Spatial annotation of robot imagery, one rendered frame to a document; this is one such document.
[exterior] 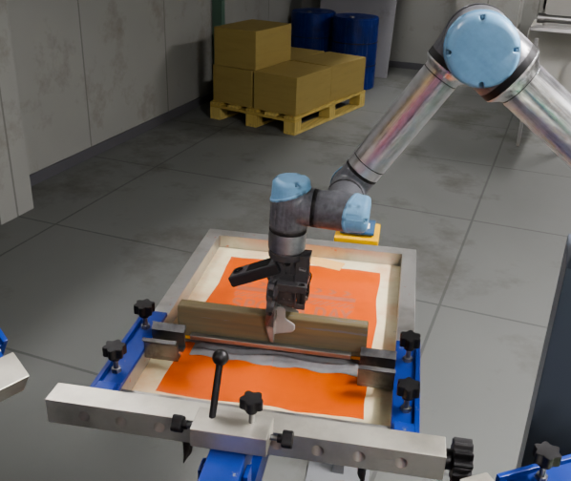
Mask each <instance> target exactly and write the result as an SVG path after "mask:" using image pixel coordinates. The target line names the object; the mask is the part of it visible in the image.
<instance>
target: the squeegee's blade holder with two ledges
mask: <svg viewBox="0 0 571 481"><path fill-rule="evenodd" d="M190 339H191V340H198V341H206V342H213V343H221V344H229V345H243V346H251V347H258V348H266V349H274V350H282V351H288V352H296V353H304V354H311V355H319V356H327V357H334V358H342V359H350V357H351V352H347V351H340V350H332V349H324V348H317V347H309V346H301V345H287V344H279V343H271V342H264V341H256V340H248V339H241V338H233V337H225V336H218V335H210V334H202V333H195V332H192V333H191V334H190Z"/></svg>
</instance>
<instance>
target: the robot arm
mask: <svg viewBox="0 0 571 481"><path fill-rule="evenodd" d="M427 56H428V60H427V62H426V63H425V64H424V66H423V67H422V68H421V69H420V71H419V72H418V73H417V74H416V76H415V77H414V78H413V79H412V81H411V82H410V83H409V85H408V86H407V87H406V88H405V90H404V91H403V92H402V93H401V95H400V96H398V97H397V99H396V100H395V101H394V102H393V104H392V105H391V106H390V107H389V109H388V110H387V111H386V112H385V114H384V115H383V116H382V117H381V119H380V120H379V121H378V122H377V124H376V125H375V126H374V127H373V129H372V130H371V131H370V133H369V134H368V135H367V136H366V138H365V139H364V140H363V141H362V143H361V144H360V145H359V146H358V148H357V149H356V150H355V151H354V153H353V154H352V155H351V156H350V157H349V159H348V160H347V162H346V163H345V164H344V165H343V166H342V167H340V168H339V169H338V170H337V171H336V172H335V173H334V174H333V176H332V178H331V181H330V186H329V187H328V190H321V189H315V188H311V185H310V179H309V178H308V177H307V176H304V175H300V174H297V173H284V174H280V175H278V176H277V177H275V178H274V179H273V181H272V190H271V196H270V217H269V230H268V256H269V258H268V259H265V260H262V261H256V262H253V263H250V264H247V265H244V266H241V267H237V268H235V269H234V270H233V271H232V273H231V274H230V276H229V278H228V280H229V282H230V284H231V286H233V287H235V286H239V285H242V284H246V283H249V282H255V281H257V280H261V279H264V278H267V279H268V283H267V287H266V296H265V299H266V312H265V325H266V335H267V337H268V339H269V341H270V342H271V343H274V334H279V333H289V332H293V331H294V329H295V324H294V323H293V322H291V321H289V320H288V319H287V318H286V311H288V312H297V313H299V311H298V310H297V309H301V310H305V304H306V301H307V300H308V297H309V292H310V280H311V278H312V275H311V272H309V269H310V260H311V257H312V250H306V249H305V248H306V237H307V227H308V226H309V227H316V228H323V229H329V230H336V231H343V232H345V233H350V232H352V233H365V232H366V231H367V229H368V226H369V220H370V207H371V199H370V197H369V196H366V194H367V193H368V191H369V190H370V189H371V188H372V186H373V185H374V184H375V183H376V182H377V180H378V179H380V178H381V177H382V175H383V174H384V173H385V172H386V171H387V170H388V168H389V167H390V166H391V165H392V164H393V162H394V161H395V160H396V159H397V158H398V156H399V155H400V154H401V153H402V152H403V151H404V149H405V148H406V147H407V146H408V145H409V143H410V142H411V141H412V140H413V139H414V137H415V136H416V135H417V134H418V133H419V131H420V130H421V129H422V128H423V127H424V126H425V124H426V123H427V122H428V121H429V120H430V118H431V117H432V116H433V115H434V114H435V112H436V111H437V110H438V109H439V108H440V106H441V105H442V104H443V103H444V102H445V101H446V99H447V98H448V97H449V96H450V95H451V93H452V92H453V91H454V90H455V89H456V87H457V86H459V85H467V86H469V87H471V88H473V89H474V90H475V91H476V92H477V93H478V94H479V95H480V96H481V97H482V98H483V99H484V100H486V101H487V102H501V103H502V104H503V105H504V106H505V107H506V108H507V109H509V110H510V111H511V112H512V113H513V114H514V115H515V116H516V117H517V118H518V119H519V120H520V121H521V122H522V123H524V124H525V125H526V126H527V127H528V128H529V129H530V130H531V131H532V132H533V133H534V134H535V135H536V136H537V137H539V138H540V139H541V140H542V141H543V142H544V143H545V144H546V145H547V146H548V147H549V148H550V149H551V150H552V151H553V152H555V153H556V154H557V155H558V156H559V157H560V158H561V159H562V160H563V161H564V162H565V163H566V164H567V165H568V166H570V167H571V94H570V93H569V92H568V91H567V90H566V89H565V88H564V87H563V86H562V85H561V84H560V83H559V82H558V81H557V80H556V79H555V78H554V77H553V76H552V75H551V74H550V73H549V72H547V71H546V70H545V69H544V68H543V67H542V66H541V64H540V63H539V49H538V48H537V47H536V46H535V45H534V44H533V43H532V42H531V41H530V40H529V39H528V38H526V37H525V36H524V35H523V34H522V33H521V32H520V31H519V30H518V29H517V28H516V27H515V26H514V25H513V24H512V22H511V21H510V20H509V19H508V18H507V17H506V16H505V14H504V13H503V12H502V11H501V10H500V9H498V8H497V7H495V6H493V5H490V4H486V3H473V4H470V5H467V6H465V7H463V8H461V9H460V10H458V11H457V12H456V13H455V14H454V15H453V16H452V17H451V19H450V20H449V22H448V23H447V25H446V27H445V28H444V30H443V32H442V33H441V34H440V35H439V37H438V38H437V40H436V41H435V42H434V44H433V45H432V47H431V48H430V49H429V50H428V52H427ZM296 300H297V302H296ZM276 310H277V315H276Z"/></svg>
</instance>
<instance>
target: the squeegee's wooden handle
mask: <svg viewBox="0 0 571 481"><path fill-rule="evenodd" d="M265 312H266V309H264V308H256V307H248V306H239V305H232V304H223V303H208V302H200V301H191V300H184V299H181V301H180V303H179V305H178V322H179V324H184V325H186V330H185V335H188V336H190V334H191V333H192V332H195V333H202V334H210V335H218V336H225V337H233V338H241V339H248V340H256V341H264V342H270V341H269V339H268V337H267V335H266V325H265ZM285 317H286V318H287V319H288V320H289V321H291V322H293V323H294V324H295V329H294V331H293V332H289V333H279V334H274V343H279V344H287V345H301V346H309V347H317V348H324V349H332V350H340V351H347V352H351V356H355V357H360V353H361V347H367V341H368V331H369V321H362V320H353V319H346V318H337V317H330V316H321V315H313V314H305V313H297V312H288V311H286V312H285Z"/></svg>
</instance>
